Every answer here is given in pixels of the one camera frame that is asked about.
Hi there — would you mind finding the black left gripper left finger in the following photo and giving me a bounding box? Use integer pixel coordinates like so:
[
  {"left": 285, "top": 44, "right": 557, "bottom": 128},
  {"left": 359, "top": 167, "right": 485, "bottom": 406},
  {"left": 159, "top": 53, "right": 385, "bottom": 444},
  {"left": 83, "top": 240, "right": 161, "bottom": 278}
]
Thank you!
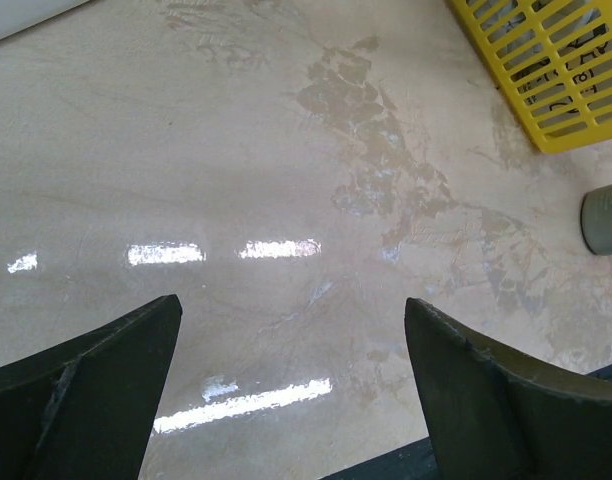
[{"left": 0, "top": 295, "right": 181, "bottom": 479}]

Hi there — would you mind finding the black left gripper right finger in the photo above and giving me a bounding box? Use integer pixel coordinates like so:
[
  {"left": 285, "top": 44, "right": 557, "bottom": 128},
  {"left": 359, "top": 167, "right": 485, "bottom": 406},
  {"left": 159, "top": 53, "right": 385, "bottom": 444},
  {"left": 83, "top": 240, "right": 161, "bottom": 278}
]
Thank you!
[{"left": 404, "top": 298, "right": 612, "bottom": 479}]

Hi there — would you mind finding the cream black tiered shelf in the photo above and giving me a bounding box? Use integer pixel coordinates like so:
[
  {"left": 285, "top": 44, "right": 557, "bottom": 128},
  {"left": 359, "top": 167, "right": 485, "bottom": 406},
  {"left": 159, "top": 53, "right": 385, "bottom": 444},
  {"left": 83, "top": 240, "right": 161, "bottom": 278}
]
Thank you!
[{"left": 0, "top": 0, "right": 88, "bottom": 40}]

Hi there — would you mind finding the clear pump soap bottle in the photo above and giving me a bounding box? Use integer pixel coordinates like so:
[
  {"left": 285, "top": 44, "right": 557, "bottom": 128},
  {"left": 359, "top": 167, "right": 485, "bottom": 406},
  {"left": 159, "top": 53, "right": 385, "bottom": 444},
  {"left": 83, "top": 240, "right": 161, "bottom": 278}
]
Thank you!
[{"left": 580, "top": 184, "right": 612, "bottom": 256}]

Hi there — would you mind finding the yellow plastic shopping basket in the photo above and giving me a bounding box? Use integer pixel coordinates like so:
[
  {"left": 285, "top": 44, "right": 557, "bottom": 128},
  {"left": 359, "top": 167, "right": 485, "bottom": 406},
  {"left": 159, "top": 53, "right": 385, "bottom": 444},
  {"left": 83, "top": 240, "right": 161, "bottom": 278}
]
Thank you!
[{"left": 449, "top": 1, "right": 612, "bottom": 154}]

